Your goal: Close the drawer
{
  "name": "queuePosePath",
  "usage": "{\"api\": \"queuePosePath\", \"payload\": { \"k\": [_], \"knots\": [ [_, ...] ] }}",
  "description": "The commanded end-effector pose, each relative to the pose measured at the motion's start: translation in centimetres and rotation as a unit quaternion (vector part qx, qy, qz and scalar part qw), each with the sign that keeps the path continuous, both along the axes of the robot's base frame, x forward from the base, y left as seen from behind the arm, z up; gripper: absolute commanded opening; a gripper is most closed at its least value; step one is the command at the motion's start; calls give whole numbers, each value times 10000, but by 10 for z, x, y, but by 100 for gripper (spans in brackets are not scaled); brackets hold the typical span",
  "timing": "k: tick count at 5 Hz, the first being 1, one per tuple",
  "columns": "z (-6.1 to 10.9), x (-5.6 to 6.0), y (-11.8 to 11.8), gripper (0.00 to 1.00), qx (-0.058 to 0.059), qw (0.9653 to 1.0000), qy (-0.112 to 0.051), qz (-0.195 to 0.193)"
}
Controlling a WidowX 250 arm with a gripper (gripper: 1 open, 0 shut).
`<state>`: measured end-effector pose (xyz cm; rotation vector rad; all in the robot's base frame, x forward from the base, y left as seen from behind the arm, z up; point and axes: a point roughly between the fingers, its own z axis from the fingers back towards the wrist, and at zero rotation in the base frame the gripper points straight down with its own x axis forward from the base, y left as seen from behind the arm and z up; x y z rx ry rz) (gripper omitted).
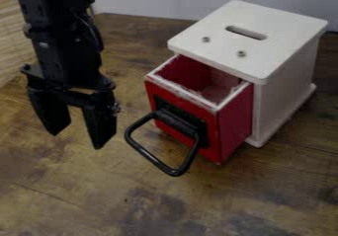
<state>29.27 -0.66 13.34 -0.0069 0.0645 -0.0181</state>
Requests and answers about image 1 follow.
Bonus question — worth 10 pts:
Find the white wooden box cabinet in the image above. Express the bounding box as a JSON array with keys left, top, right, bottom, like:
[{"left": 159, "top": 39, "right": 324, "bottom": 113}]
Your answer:
[{"left": 168, "top": 0, "right": 327, "bottom": 147}]

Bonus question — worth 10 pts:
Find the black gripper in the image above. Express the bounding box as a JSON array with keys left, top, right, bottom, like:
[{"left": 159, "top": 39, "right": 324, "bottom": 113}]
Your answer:
[{"left": 22, "top": 14, "right": 120, "bottom": 149}]

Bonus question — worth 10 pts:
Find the red drawer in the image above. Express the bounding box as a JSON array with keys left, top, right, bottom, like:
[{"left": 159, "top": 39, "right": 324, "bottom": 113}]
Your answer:
[{"left": 145, "top": 55, "right": 253, "bottom": 165}]

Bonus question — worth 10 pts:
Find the black metal drawer handle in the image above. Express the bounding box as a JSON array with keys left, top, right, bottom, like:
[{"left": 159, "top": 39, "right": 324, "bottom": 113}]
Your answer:
[{"left": 122, "top": 96, "right": 211, "bottom": 178}]

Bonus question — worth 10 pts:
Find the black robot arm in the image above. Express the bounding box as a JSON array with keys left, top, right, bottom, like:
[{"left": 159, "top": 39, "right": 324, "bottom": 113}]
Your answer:
[{"left": 18, "top": 0, "right": 118, "bottom": 149}]

